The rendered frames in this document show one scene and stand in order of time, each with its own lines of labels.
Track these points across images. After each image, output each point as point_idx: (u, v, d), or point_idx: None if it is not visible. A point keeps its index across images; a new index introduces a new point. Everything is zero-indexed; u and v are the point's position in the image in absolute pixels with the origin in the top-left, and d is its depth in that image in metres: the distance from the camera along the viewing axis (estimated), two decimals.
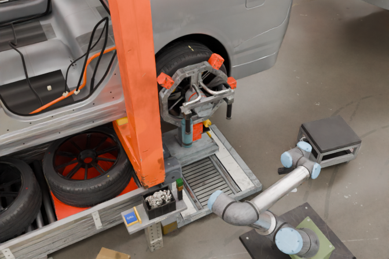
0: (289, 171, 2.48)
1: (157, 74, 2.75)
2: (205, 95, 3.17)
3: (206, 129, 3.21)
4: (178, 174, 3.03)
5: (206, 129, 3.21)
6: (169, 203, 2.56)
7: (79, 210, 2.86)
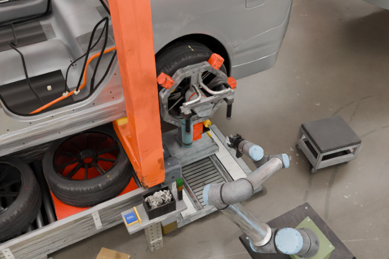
0: None
1: (157, 74, 2.75)
2: (205, 95, 3.17)
3: (206, 129, 3.21)
4: (178, 174, 3.03)
5: (206, 129, 3.21)
6: (169, 203, 2.56)
7: (79, 210, 2.86)
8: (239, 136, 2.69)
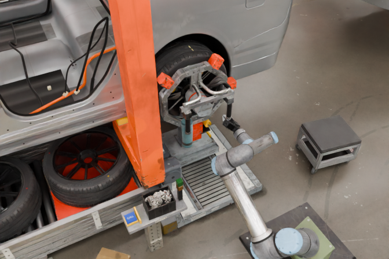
0: (230, 129, 2.96)
1: (157, 74, 2.75)
2: (205, 95, 3.17)
3: (206, 129, 3.21)
4: (178, 174, 3.03)
5: (206, 129, 3.21)
6: (169, 203, 2.56)
7: (79, 210, 2.86)
8: None
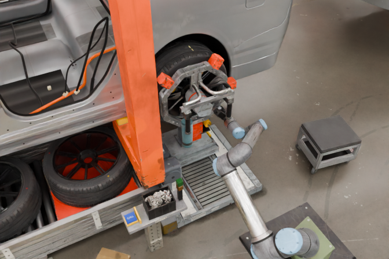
0: (220, 118, 3.05)
1: (157, 74, 2.75)
2: (205, 95, 3.17)
3: (206, 129, 3.21)
4: (178, 174, 3.03)
5: (206, 129, 3.21)
6: (169, 203, 2.56)
7: (79, 210, 2.86)
8: (224, 119, 3.13)
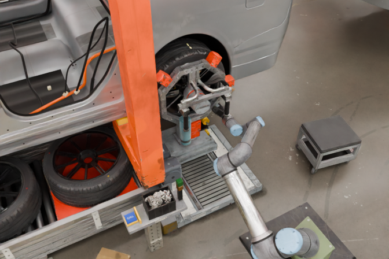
0: (219, 115, 3.07)
1: (156, 72, 2.77)
2: (204, 92, 3.19)
3: (204, 126, 3.23)
4: (178, 174, 3.03)
5: (204, 127, 3.23)
6: (169, 203, 2.56)
7: (79, 210, 2.86)
8: None
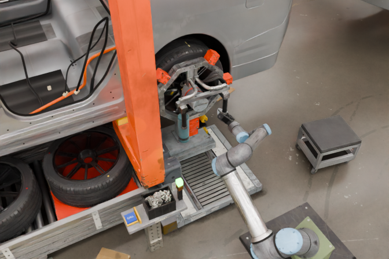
0: (224, 122, 3.02)
1: None
2: (202, 91, 3.21)
3: (202, 124, 3.25)
4: (178, 174, 3.03)
5: (202, 125, 3.25)
6: (169, 203, 2.56)
7: (79, 210, 2.86)
8: (227, 124, 3.10)
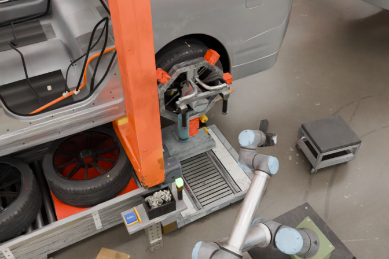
0: None
1: None
2: (202, 91, 3.21)
3: (202, 124, 3.25)
4: (178, 174, 3.03)
5: (202, 125, 3.25)
6: (169, 203, 2.56)
7: (79, 210, 2.86)
8: None
